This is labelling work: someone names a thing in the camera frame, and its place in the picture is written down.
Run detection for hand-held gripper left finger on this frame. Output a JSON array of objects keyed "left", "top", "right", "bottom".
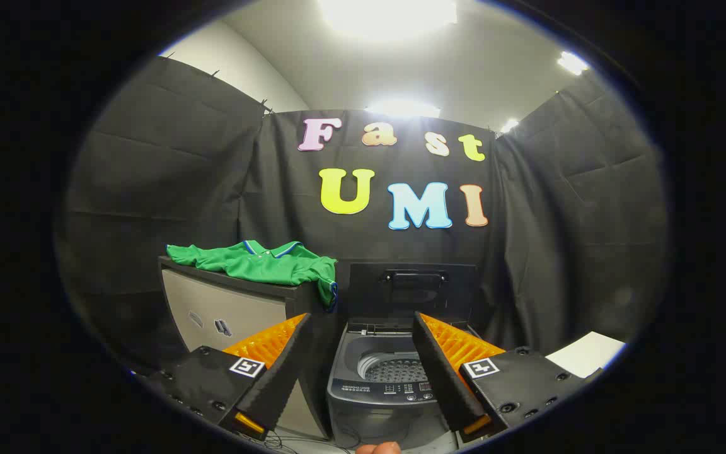
[{"left": 149, "top": 313, "right": 313, "bottom": 441}]

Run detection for green polo shirt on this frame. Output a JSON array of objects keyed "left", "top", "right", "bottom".
[{"left": 166, "top": 240, "right": 338, "bottom": 311}]

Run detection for grey washing machine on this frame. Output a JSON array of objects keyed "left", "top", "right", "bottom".
[{"left": 327, "top": 320, "right": 483, "bottom": 450}]

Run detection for grey cabinet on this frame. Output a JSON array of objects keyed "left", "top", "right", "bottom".
[{"left": 159, "top": 255, "right": 338, "bottom": 440}]

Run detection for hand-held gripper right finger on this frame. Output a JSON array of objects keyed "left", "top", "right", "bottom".
[{"left": 412, "top": 311, "right": 603, "bottom": 443}]

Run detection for white board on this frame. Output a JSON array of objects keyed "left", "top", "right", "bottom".
[{"left": 546, "top": 332, "right": 626, "bottom": 379}]

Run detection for black backdrop cloth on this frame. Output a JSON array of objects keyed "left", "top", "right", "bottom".
[{"left": 54, "top": 55, "right": 669, "bottom": 379}]

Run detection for black floor cables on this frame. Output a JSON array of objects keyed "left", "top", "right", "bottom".
[{"left": 256, "top": 429, "right": 354, "bottom": 453}]

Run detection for large ceiling light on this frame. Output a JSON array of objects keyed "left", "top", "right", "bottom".
[{"left": 319, "top": 0, "right": 458, "bottom": 38}]

